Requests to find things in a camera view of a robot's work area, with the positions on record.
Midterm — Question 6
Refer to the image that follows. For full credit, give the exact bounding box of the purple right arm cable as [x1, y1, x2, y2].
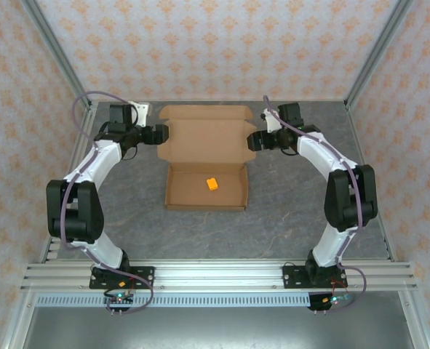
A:
[262, 95, 369, 313]

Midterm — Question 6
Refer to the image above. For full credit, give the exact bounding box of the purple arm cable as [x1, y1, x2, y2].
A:
[262, 95, 369, 313]
[60, 90, 156, 316]

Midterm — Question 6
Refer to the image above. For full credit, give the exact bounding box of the aluminium table side rail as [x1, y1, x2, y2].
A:
[38, 101, 100, 263]
[345, 101, 397, 262]

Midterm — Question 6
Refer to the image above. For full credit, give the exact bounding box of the grey slotted cable duct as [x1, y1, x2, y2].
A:
[36, 293, 354, 308]

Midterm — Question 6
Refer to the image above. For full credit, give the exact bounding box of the brown cardboard box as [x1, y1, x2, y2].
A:
[156, 103, 258, 212]

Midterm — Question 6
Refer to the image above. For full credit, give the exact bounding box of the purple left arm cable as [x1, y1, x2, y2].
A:
[60, 90, 156, 316]

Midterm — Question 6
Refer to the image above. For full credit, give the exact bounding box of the grey metal shelf plate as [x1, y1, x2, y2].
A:
[3, 305, 430, 349]

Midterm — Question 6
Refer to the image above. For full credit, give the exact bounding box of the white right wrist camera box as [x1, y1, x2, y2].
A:
[260, 108, 284, 135]

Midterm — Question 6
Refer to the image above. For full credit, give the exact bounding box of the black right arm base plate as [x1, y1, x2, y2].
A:
[282, 264, 351, 290]

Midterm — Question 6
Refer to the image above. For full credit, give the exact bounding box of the aluminium mounting rail beam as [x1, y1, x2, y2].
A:
[20, 260, 418, 292]

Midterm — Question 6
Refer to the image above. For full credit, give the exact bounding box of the aluminium frame post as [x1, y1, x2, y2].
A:
[344, 0, 415, 111]
[20, 0, 94, 111]

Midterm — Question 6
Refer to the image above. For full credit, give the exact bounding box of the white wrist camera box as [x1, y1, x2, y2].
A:
[128, 100, 153, 128]
[260, 108, 284, 135]

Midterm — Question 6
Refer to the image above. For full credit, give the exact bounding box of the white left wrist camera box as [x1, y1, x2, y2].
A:
[128, 100, 153, 128]

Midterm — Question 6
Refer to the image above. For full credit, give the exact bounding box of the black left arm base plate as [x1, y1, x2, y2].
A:
[89, 266, 156, 290]

